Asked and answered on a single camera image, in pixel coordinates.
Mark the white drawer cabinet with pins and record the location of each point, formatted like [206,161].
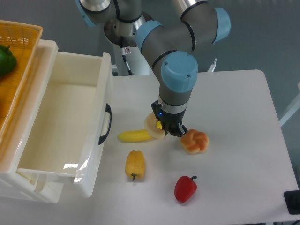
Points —
[12,183]

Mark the orange plastic basket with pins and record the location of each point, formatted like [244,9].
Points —
[23,40]

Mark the black drawer handle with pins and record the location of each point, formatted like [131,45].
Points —
[106,126]

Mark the yellow banana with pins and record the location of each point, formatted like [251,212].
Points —
[134,136]

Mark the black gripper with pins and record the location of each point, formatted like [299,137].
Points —
[168,123]

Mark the green bell pepper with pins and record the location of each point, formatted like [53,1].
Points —
[7,60]

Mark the black device at table edge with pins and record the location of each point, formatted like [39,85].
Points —
[292,200]

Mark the golden braided bread bun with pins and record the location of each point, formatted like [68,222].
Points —
[195,142]

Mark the red bell pepper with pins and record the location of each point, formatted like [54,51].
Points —
[185,188]

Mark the white open upper drawer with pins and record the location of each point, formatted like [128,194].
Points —
[63,144]

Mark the yellow bell pepper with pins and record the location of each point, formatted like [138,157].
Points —
[135,165]

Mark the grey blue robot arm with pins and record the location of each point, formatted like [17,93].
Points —
[168,51]

